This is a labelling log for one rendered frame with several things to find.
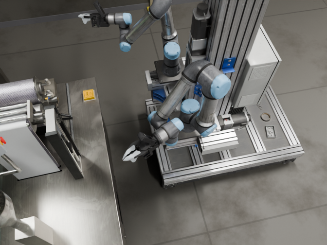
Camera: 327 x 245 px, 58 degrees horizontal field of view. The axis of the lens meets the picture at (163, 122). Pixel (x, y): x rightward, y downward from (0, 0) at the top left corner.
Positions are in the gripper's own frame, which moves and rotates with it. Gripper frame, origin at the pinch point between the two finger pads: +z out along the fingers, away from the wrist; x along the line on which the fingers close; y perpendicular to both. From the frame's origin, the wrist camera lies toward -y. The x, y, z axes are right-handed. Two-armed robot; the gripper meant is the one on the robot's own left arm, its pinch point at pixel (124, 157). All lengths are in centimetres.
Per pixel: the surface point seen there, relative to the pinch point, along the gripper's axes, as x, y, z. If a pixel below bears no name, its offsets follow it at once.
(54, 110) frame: 27.9, -24.0, 15.4
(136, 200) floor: 30, 121, -7
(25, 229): 1, 4, 54
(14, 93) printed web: 63, -15, 26
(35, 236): -3, 8, 52
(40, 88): 59, -12, 14
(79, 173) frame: 22.5, 23.3, 21.5
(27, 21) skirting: 291, 80, -30
